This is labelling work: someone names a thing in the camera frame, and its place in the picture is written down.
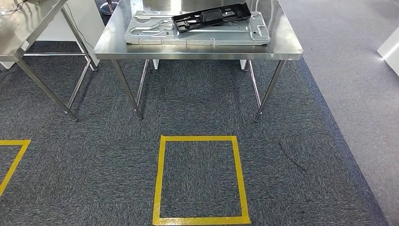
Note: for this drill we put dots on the grey metal part tray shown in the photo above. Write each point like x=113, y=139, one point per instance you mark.
x=202, y=39

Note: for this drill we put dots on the white cabinet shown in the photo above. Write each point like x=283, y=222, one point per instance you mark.
x=90, y=21

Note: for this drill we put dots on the white panel leg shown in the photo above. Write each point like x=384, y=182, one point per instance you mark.
x=155, y=64
x=243, y=65

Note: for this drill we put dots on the stainless steel workbench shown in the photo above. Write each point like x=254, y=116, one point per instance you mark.
x=280, y=46
x=21, y=31

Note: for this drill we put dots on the silver stanchion with round base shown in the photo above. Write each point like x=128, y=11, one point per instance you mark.
x=107, y=8

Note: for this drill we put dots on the white display block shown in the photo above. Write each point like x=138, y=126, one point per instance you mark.
x=391, y=53

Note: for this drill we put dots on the yellow floor tape square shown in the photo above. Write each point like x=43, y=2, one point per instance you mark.
x=15, y=159
x=159, y=181

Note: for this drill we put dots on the black plastic plate bracket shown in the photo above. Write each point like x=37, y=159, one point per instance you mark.
x=212, y=15

